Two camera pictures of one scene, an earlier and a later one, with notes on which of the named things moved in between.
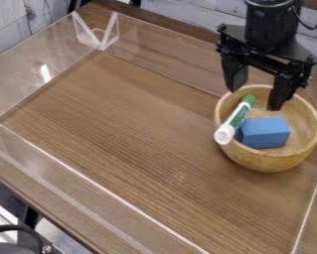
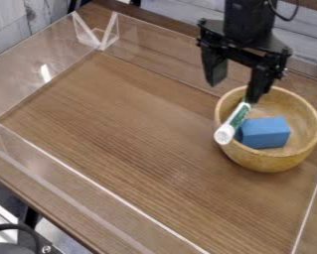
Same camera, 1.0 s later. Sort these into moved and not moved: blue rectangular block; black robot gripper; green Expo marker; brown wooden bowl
Moved: black robot gripper
Not moved: blue rectangular block; brown wooden bowl; green Expo marker
